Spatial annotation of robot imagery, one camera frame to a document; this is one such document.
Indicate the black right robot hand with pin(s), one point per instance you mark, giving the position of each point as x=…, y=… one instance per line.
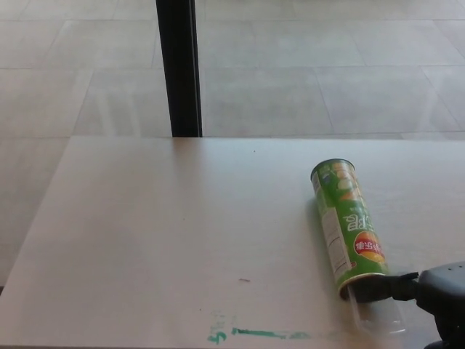
x=432, y=291

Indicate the clear plastic chips tray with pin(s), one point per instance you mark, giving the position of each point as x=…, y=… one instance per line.
x=381, y=316

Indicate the green chips can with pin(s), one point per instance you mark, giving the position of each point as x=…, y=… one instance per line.
x=345, y=218

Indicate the black vertical post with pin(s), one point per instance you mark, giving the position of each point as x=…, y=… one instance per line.
x=179, y=69

